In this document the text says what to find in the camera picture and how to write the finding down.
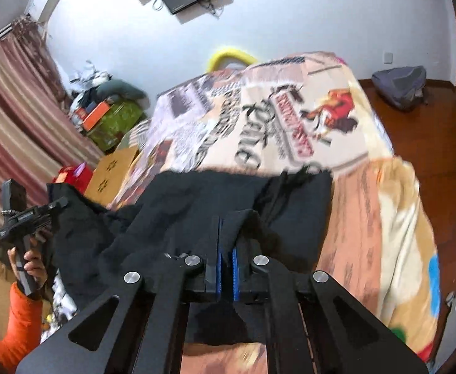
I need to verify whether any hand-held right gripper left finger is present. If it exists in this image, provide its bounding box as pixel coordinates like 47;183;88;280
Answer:
15;215;224;374

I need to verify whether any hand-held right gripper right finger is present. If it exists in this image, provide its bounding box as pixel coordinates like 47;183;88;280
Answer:
227;209;427;374

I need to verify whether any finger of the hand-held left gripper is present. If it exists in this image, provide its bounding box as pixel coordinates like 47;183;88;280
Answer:
35;197;70;221

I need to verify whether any black hoodie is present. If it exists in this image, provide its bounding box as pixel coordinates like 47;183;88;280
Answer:
46;167;334;347

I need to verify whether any person's left forearm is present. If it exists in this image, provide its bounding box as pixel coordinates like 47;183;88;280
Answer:
0;282;45;372

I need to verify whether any person's left hand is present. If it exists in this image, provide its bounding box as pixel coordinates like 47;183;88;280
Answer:
9;239;48;287

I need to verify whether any red plush flower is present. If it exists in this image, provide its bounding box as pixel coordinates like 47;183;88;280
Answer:
52;164;94;195

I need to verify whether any wooden lap desk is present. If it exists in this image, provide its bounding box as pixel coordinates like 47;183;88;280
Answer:
84;146;141;207

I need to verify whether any striped red curtain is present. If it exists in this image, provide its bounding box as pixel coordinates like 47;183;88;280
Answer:
0;16;104;242

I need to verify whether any orange box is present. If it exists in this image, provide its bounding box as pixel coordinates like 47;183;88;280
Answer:
82;102;111;131

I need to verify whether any green storage box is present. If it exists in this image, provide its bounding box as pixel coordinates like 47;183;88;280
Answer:
85;99;147;152

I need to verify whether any pile of papers and bags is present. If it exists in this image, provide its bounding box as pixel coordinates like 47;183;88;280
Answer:
70;60;109;104

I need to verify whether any bed with newspaper-print sheet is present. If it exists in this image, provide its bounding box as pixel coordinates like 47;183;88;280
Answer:
107;50;443;374

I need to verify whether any grey backpack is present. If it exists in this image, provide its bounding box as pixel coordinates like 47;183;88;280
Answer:
371;66;427;110

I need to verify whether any black cable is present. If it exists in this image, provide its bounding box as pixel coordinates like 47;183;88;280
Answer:
200;2;223;19

